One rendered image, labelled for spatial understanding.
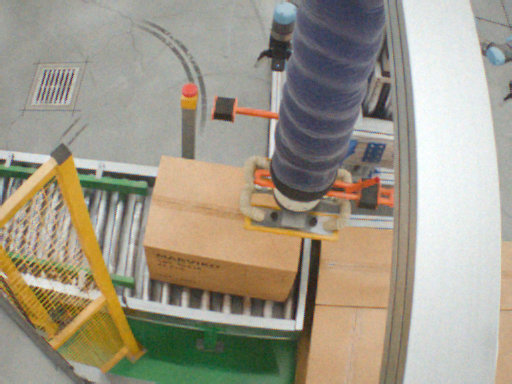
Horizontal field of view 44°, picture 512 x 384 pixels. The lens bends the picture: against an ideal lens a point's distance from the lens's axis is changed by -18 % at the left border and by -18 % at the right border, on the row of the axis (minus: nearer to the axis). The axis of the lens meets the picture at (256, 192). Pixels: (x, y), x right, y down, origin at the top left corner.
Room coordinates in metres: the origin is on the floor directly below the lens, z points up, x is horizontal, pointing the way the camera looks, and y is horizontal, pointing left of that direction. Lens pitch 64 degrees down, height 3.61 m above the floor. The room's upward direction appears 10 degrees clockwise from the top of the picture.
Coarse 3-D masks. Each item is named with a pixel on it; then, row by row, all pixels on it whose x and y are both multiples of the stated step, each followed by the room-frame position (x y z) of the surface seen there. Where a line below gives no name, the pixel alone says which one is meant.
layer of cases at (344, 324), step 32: (320, 256) 1.27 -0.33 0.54; (352, 256) 1.29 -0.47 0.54; (384, 256) 1.31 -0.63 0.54; (320, 288) 1.11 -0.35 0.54; (352, 288) 1.13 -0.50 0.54; (384, 288) 1.15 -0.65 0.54; (320, 320) 0.96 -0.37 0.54; (352, 320) 0.97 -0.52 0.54; (384, 320) 0.99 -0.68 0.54; (320, 352) 0.80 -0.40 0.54; (352, 352) 0.81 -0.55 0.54
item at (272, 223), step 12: (252, 204) 1.16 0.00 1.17; (276, 216) 1.12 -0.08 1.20; (312, 216) 1.15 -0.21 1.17; (324, 216) 1.16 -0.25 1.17; (336, 216) 1.17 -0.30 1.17; (252, 228) 1.07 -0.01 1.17; (264, 228) 1.08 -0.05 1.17; (276, 228) 1.09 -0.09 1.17; (288, 228) 1.09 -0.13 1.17; (300, 228) 1.10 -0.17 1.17; (312, 228) 1.11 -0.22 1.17; (324, 240) 1.08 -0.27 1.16; (336, 240) 1.08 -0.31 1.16
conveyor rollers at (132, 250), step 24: (0, 192) 1.27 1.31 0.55; (24, 216) 1.18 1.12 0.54; (48, 216) 1.21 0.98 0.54; (120, 216) 1.29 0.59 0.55; (0, 240) 1.02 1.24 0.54; (48, 240) 1.08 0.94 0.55; (120, 240) 1.18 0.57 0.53; (144, 288) 0.96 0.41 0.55; (168, 288) 0.99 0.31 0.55; (192, 288) 1.02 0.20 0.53; (264, 312) 0.96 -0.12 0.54; (288, 312) 0.98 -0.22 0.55
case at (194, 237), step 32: (192, 160) 1.41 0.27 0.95; (160, 192) 1.25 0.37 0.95; (192, 192) 1.28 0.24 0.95; (224, 192) 1.30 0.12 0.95; (160, 224) 1.12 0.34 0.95; (192, 224) 1.14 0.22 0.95; (224, 224) 1.17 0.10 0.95; (160, 256) 1.02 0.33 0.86; (192, 256) 1.02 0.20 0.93; (224, 256) 1.04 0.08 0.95; (256, 256) 1.06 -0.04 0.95; (288, 256) 1.08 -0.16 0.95; (224, 288) 1.02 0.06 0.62; (256, 288) 1.02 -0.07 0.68; (288, 288) 1.02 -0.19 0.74
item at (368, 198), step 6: (360, 180) 1.26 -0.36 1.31; (366, 180) 1.27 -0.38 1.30; (372, 186) 1.25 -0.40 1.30; (378, 186) 1.25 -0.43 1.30; (360, 192) 1.22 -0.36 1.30; (366, 192) 1.22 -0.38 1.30; (372, 192) 1.23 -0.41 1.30; (378, 192) 1.23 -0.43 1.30; (360, 198) 1.19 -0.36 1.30; (366, 198) 1.20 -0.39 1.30; (372, 198) 1.20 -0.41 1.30; (378, 198) 1.20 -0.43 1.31; (360, 204) 1.18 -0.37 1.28; (366, 204) 1.18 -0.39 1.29; (372, 204) 1.18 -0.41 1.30; (372, 210) 1.18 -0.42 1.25
